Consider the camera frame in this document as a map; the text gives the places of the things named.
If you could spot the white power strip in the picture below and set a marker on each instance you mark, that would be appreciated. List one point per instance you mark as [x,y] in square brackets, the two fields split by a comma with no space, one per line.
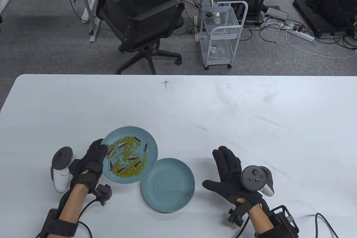
[302,35]

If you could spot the crumpled white paper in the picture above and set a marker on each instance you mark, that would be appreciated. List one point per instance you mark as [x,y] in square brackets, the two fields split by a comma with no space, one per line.
[214,50]

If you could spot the person's left hand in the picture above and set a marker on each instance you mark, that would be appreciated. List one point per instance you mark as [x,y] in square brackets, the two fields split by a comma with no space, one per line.
[89,168]

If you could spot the person's right forearm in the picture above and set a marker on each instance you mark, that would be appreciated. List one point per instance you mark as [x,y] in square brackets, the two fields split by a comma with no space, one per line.
[259,218]

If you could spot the white desk foot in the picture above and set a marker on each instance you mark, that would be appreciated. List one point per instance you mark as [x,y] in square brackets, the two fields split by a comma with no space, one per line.
[5,0]

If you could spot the pile of green mung beans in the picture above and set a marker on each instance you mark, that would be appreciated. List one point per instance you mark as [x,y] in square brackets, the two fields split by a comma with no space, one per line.
[127,173]

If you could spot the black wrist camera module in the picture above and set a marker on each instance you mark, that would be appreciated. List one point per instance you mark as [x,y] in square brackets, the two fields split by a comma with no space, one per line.
[237,215]
[103,193]

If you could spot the black caged forearm device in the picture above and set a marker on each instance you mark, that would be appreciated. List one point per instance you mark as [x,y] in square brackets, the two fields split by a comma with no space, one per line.
[286,221]

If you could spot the person's right hand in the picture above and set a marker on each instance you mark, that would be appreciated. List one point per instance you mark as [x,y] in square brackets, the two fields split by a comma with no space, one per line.
[228,173]

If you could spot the black office chair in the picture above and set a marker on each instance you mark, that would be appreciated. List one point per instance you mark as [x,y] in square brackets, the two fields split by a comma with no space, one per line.
[145,20]

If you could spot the black elastic forearm band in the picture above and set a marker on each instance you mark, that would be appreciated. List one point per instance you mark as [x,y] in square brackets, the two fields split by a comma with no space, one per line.
[266,234]

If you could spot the grey white hand controller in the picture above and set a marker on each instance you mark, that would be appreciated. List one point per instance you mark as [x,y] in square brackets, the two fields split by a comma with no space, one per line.
[60,178]
[252,178]

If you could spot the person's left forearm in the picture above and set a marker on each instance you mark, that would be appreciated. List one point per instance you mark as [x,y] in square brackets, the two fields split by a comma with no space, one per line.
[72,204]

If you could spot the pile of sunflower seeds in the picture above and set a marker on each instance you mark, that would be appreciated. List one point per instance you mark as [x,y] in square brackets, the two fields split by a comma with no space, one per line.
[132,158]

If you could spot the teal round plate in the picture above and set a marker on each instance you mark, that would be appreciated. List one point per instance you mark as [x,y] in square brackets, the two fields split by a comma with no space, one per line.
[170,187]
[125,133]

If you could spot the aluminium profile bar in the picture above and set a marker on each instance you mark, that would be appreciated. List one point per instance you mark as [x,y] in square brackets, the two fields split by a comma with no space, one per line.
[94,33]

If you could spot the grey power adapter box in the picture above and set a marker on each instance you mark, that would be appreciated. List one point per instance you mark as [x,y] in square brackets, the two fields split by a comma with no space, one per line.
[277,12]

